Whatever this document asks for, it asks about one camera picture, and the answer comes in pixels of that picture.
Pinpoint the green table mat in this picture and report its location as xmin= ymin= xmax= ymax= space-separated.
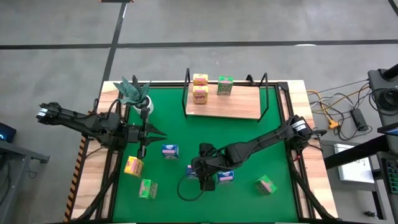
xmin=112 ymin=86 xmax=299 ymax=223

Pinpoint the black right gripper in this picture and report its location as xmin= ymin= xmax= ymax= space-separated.
xmin=190 ymin=142 xmax=223 ymax=192

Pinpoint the potted snake plant white pot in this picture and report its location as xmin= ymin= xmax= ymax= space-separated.
xmin=112 ymin=74 xmax=155 ymax=117

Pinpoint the yellow Corn Pops cereal box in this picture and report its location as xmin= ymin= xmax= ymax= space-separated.
xmin=192 ymin=85 xmax=210 ymax=105
xmin=123 ymin=156 xmax=145 ymax=178
xmin=192 ymin=73 xmax=209 ymax=86

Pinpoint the computer monitor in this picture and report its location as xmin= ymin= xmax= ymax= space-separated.
xmin=377 ymin=122 xmax=398 ymax=137

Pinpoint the black desk beam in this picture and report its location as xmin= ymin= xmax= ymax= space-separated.
xmin=323 ymin=133 xmax=398 ymax=170

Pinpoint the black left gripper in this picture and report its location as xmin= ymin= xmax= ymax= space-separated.
xmin=125 ymin=106 xmax=168 ymax=160

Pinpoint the grey computer desk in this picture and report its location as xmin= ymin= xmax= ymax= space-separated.
xmin=320 ymin=136 xmax=398 ymax=224

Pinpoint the black looped cable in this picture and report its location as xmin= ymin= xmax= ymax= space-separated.
xmin=176 ymin=174 xmax=208 ymax=202

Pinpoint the wooden shelf black metal frame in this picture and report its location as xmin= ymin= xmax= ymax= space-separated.
xmin=182 ymin=67 xmax=270 ymax=123

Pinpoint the green Apple Jacks cereal box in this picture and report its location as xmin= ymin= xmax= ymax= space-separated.
xmin=254 ymin=175 xmax=278 ymax=197
xmin=216 ymin=75 xmax=234 ymax=96
xmin=139 ymin=179 xmax=159 ymax=200

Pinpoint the black power brick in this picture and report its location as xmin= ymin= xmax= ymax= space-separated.
xmin=350 ymin=108 xmax=369 ymax=132

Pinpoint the orange black hazard tape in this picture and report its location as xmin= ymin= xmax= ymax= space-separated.
xmin=63 ymin=136 xmax=90 ymax=222

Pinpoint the grey metal stand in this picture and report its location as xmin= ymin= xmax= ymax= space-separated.
xmin=0 ymin=139 xmax=50 ymax=224

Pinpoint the white paper sheet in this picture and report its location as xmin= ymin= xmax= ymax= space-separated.
xmin=334 ymin=143 xmax=376 ymax=184

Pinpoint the dark screen device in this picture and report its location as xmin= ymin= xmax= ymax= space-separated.
xmin=0 ymin=122 xmax=17 ymax=144

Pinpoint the backlit computer keyboard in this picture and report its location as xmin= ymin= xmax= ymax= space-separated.
xmin=381 ymin=157 xmax=398 ymax=195

